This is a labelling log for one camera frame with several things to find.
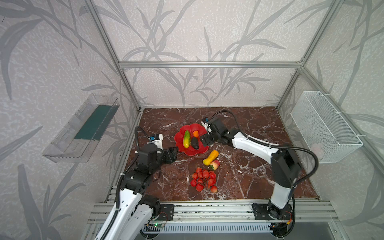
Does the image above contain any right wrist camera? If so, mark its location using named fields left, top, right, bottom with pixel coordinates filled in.
left=201, top=117, right=211, bottom=133

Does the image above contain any red fake grape bunch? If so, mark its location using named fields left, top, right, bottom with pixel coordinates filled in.
left=190, top=167, right=218, bottom=193

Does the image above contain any small green circuit board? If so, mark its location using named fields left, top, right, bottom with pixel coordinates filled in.
left=145, top=222, right=166, bottom=232

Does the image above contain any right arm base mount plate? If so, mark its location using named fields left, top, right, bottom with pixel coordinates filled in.
left=252, top=203, right=293, bottom=221

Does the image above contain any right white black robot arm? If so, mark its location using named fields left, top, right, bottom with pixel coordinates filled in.
left=200, top=118, right=320, bottom=220

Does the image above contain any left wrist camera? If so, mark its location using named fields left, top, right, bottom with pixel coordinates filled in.
left=149, top=134, right=163, bottom=150

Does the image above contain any green yellow fake mango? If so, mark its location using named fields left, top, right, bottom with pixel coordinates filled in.
left=183, top=131, right=191, bottom=149

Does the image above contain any yellow orange fake squash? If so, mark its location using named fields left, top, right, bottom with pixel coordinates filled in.
left=203, top=150, right=219, bottom=166

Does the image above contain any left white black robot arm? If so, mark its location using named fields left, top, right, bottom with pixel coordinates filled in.
left=96, top=143, right=179, bottom=240

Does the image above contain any red flower-shaped fruit bowl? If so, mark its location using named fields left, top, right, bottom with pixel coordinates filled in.
left=175, top=124, right=209, bottom=156

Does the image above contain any aluminium front rail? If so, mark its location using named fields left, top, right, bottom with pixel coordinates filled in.
left=86, top=200, right=340, bottom=224

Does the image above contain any clear plastic wall bin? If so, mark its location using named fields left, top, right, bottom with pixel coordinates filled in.
left=42, top=94, right=120, bottom=163

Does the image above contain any dark fake avocado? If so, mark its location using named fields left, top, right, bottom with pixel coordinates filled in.
left=191, top=137, right=200, bottom=150

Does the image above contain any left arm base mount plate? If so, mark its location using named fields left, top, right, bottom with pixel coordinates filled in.
left=151, top=204, right=175, bottom=221

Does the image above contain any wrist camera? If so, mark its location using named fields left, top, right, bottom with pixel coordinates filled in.
left=149, top=134, right=163, bottom=150
left=201, top=117, right=211, bottom=133

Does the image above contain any white wire mesh basket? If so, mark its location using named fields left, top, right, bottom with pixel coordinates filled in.
left=291, top=91, right=364, bottom=164

